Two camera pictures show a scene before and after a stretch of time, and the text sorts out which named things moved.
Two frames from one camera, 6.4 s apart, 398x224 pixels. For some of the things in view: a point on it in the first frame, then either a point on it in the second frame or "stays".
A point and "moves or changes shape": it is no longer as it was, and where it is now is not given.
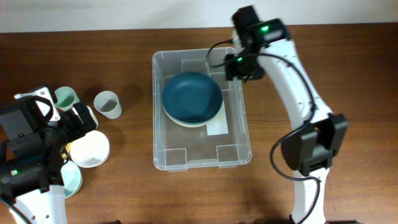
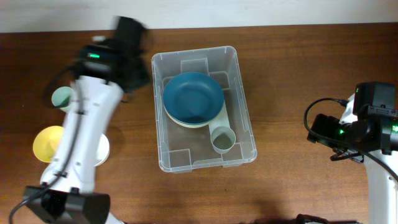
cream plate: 191,125 stays
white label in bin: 219,126 stays
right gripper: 232,69 to 324,125
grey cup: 107,102 moves or changes shape
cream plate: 192,124 stays
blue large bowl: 191,98 stays
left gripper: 70,119 to 144,72
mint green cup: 66,97 stays
